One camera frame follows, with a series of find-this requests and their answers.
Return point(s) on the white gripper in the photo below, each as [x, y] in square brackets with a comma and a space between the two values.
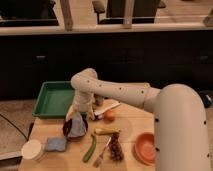
[82, 102]

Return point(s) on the grey-blue towel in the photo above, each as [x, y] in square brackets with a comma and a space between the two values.
[78, 127]

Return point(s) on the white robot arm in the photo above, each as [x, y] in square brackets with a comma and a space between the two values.
[181, 140]

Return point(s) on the dark purple bowl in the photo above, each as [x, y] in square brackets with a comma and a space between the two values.
[67, 127]

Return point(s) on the orange bowl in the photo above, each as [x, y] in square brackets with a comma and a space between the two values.
[144, 148]

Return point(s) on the orange fruit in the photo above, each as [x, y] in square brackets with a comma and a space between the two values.
[109, 115]

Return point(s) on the green plastic tray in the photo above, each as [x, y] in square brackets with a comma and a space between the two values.
[53, 100]

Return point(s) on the blue sponge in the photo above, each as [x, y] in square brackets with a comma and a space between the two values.
[56, 144]

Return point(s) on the green pea pod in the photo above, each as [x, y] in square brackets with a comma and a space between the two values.
[91, 149]

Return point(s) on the silver fork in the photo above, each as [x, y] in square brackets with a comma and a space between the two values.
[100, 157]

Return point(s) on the bunch of dark grapes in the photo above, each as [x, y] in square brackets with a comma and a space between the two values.
[116, 153]

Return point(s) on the white round lid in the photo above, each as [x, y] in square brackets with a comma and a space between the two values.
[32, 150]

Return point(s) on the white-handled knife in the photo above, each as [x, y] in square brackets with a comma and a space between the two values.
[99, 112]

